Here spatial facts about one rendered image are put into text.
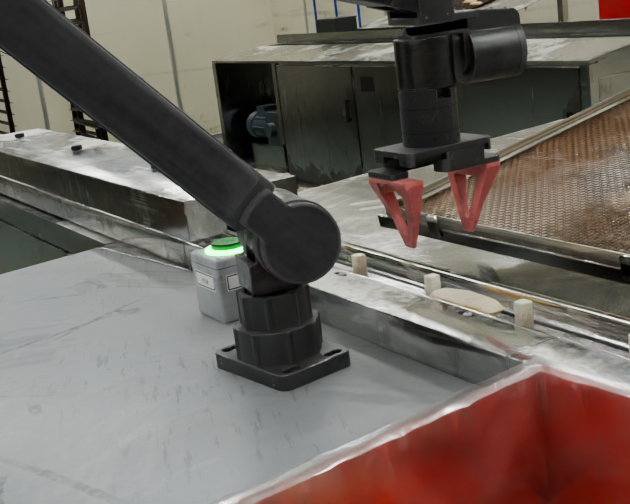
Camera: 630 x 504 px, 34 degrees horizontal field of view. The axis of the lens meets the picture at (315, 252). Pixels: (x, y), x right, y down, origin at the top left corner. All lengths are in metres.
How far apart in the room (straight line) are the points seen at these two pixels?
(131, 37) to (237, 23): 0.94
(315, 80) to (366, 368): 4.26
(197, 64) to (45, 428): 7.70
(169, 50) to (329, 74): 3.57
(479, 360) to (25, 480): 0.39
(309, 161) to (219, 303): 4.25
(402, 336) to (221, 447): 0.23
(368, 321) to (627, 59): 2.93
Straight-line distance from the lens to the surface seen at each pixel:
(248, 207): 0.95
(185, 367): 1.07
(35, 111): 8.16
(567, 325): 0.99
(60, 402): 1.05
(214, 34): 8.69
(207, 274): 1.19
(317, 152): 5.32
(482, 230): 1.17
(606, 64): 3.82
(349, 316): 1.08
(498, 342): 0.92
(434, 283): 1.10
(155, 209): 1.51
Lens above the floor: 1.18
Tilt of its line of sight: 14 degrees down
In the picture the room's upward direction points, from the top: 7 degrees counter-clockwise
